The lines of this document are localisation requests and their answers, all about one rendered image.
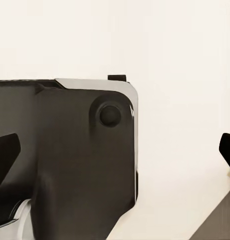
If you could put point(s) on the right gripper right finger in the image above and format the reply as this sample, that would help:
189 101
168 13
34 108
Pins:
224 147

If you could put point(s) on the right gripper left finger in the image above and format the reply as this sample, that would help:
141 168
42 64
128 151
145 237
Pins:
9 151

